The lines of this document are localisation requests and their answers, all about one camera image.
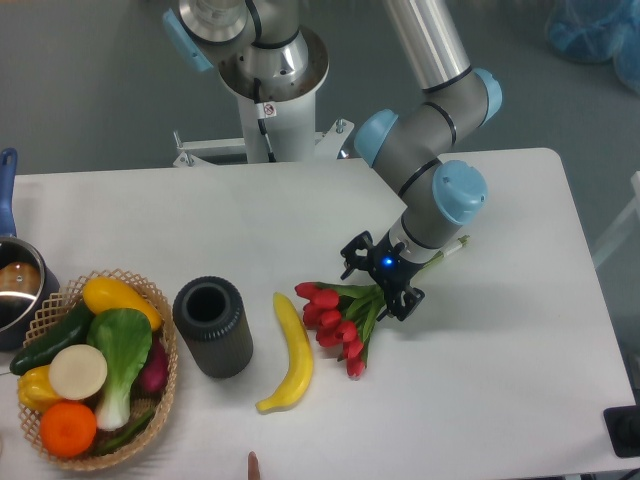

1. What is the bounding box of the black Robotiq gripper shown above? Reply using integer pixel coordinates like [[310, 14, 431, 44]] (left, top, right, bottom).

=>
[[340, 230, 426, 322]]

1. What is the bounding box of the red tulip bouquet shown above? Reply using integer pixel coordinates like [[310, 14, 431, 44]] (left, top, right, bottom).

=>
[[294, 235, 471, 379]]

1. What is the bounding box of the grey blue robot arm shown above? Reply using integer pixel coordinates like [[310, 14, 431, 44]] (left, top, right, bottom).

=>
[[163, 1, 502, 320]]

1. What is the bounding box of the human fingertip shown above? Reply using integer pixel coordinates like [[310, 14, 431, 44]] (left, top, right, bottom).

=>
[[247, 451, 261, 480]]

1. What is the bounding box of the yellow toy banana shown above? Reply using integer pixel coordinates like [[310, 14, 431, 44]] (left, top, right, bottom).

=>
[[256, 292, 314, 414]]

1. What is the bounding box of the dark grey ribbed vase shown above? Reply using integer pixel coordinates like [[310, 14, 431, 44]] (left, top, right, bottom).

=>
[[173, 276, 254, 379]]

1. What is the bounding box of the purple toy sweet potato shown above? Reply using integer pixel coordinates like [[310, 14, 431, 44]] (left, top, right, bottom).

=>
[[137, 337, 169, 394]]

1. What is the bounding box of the green toy bok choy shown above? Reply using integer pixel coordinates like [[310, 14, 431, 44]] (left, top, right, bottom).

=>
[[87, 308, 152, 431]]

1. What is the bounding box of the green toy chili pepper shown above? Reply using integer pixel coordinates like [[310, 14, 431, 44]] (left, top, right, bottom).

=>
[[92, 409, 155, 456]]

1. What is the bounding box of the yellow toy squash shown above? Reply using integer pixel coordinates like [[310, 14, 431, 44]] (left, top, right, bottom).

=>
[[82, 276, 163, 331]]

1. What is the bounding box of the black device at edge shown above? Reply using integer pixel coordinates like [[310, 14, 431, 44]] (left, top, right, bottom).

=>
[[603, 405, 639, 458]]

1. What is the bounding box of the dark green toy cucumber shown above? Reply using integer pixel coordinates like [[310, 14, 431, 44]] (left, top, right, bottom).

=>
[[9, 301, 95, 376]]

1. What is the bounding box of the white round toy slice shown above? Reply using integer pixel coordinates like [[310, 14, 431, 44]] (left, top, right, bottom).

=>
[[48, 344, 107, 401]]

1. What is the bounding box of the blue plastic bag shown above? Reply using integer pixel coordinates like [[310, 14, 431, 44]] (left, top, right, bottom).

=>
[[545, 1, 639, 93]]

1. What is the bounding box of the woven wicker basket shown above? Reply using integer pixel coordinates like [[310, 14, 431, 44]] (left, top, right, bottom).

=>
[[18, 269, 178, 472]]

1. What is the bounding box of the orange toy orange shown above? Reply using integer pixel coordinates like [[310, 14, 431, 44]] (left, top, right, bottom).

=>
[[39, 401, 97, 458]]

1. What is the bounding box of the yellow toy bell pepper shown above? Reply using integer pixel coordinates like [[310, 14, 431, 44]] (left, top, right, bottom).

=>
[[18, 365, 64, 413]]

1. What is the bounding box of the black base cable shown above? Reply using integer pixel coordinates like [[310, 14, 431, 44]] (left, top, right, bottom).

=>
[[252, 77, 277, 164]]

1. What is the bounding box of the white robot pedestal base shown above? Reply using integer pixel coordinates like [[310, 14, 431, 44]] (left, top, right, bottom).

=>
[[174, 26, 354, 167]]

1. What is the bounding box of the white frame right edge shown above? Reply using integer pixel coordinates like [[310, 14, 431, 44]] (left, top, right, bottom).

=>
[[591, 171, 639, 270]]

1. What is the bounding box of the blue saucepan with handle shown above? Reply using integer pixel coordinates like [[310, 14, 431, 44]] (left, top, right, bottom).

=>
[[1, 148, 59, 352]]

